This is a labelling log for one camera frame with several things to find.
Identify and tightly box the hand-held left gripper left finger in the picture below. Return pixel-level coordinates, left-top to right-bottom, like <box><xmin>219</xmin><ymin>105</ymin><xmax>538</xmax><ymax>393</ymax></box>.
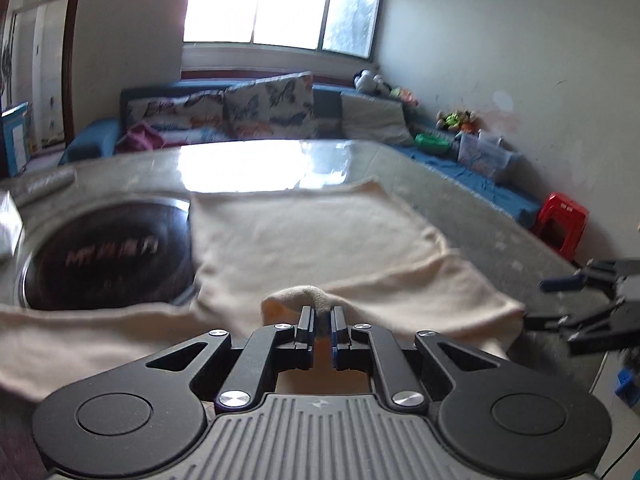
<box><xmin>142</xmin><ymin>305</ymin><xmax>317</xmax><ymax>408</ymax></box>

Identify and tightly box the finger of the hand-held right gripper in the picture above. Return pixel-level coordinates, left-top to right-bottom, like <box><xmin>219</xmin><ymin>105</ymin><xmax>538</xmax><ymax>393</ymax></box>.
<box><xmin>539</xmin><ymin>259</ymin><xmax>633</xmax><ymax>294</ymax></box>
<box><xmin>522</xmin><ymin>299</ymin><xmax>629</xmax><ymax>356</ymax></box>

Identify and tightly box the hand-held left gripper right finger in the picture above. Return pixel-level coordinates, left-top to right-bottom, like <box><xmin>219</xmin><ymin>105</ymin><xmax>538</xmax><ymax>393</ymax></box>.
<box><xmin>330</xmin><ymin>305</ymin><xmax>501</xmax><ymax>408</ymax></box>

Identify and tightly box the cream garment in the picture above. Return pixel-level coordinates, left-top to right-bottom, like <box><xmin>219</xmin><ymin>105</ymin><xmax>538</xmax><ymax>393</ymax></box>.
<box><xmin>0</xmin><ymin>176</ymin><xmax>526</xmax><ymax>406</ymax></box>

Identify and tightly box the red plastic stool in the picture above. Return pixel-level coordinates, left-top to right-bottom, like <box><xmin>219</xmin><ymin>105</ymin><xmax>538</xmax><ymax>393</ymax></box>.
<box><xmin>531</xmin><ymin>192</ymin><xmax>590</xmax><ymax>261</ymax></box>

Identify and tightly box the clear plastic storage box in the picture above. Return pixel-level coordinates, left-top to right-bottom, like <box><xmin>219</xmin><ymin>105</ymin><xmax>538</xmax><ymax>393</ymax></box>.
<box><xmin>457</xmin><ymin>130</ymin><xmax>516</xmax><ymax>183</ymax></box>

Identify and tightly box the green plastic bowl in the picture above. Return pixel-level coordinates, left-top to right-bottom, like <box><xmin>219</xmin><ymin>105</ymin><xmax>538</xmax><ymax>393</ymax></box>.
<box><xmin>415</xmin><ymin>132</ymin><xmax>451</xmax><ymax>157</ymax></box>

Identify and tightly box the brown green plush toy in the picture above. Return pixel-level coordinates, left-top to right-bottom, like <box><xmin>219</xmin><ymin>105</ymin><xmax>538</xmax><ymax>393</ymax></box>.
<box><xmin>436</xmin><ymin>109</ymin><xmax>478</xmax><ymax>133</ymax></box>

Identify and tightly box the black round induction cooktop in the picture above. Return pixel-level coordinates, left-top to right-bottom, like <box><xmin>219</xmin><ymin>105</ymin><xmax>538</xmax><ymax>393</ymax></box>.
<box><xmin>20</xmin><ymin>197</ymin><xmax>198</xmax><ymax>311</ymax></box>

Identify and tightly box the grey pillow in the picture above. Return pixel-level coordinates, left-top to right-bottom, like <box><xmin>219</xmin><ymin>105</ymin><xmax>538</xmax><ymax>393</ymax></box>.
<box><xmin>341</xmin><ymin>92</ymin><xmax>415</xmax><ymax>147</ymax></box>

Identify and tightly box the butterfly print cushion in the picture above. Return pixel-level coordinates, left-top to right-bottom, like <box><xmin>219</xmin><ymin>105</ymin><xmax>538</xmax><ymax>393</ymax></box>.
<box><xmin>125</xmin><ymin>90</ymin><xmax>231</xmax><ymax>146</ymax></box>
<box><xmin>223</xmin><ymin>72</ymin><xmax>321</xmax><ymax>141</ymax></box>

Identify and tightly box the panda plush toy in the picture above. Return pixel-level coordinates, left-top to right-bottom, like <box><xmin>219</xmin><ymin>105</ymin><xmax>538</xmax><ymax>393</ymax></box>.
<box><xmin>353</xmin><ymin>69</ymin><xmax>388</xmax><ymax>95</ymax></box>

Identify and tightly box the magenta cloth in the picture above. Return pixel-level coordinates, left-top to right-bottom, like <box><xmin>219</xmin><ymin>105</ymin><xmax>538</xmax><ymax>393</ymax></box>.
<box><xmin>115</xmin><ymin>122</ymin><xmax>168</xmax><ymax>153</ymax></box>

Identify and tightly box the blue sofa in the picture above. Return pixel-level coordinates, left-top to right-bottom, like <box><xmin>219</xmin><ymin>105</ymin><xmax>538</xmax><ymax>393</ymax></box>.
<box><xmin>59</xmin><ymin>80</ymin><xmax>543</xmax><ymax>228</ymax></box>

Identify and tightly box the grey remote control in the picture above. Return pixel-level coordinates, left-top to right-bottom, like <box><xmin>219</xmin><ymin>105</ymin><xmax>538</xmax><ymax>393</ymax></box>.
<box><xmin>10</xmin><ymin>167</ymin><xmax>77</xmax><ymax>201</ymax></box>

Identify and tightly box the window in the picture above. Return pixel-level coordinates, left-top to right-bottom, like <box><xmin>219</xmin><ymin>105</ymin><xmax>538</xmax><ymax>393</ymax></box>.
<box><xmin>182</xmin><ymin>0</ymin><xmax>388</xmax><ymax>59</ymax></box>

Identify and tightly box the white pink tissue pack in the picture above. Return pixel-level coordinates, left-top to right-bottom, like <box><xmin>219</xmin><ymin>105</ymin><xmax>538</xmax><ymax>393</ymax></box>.
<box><xmin>0</xmin><ymin>192</ymin><xmax>25</xmax><ymax>261</ymax></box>

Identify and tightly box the blue white cabinet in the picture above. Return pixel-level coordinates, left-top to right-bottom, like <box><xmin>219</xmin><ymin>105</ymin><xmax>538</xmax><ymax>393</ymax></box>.
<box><xmin>0</xmin><ymin>102</ymin><xmax>31</xmax><ymax>178</ymax></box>

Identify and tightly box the dark wooden door frame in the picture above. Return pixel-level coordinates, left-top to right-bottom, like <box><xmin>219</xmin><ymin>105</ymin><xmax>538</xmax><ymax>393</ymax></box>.
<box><xmin>60</xmin><ymin>0</ymin><xmax>96</xmax><ymax>148</ymax></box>

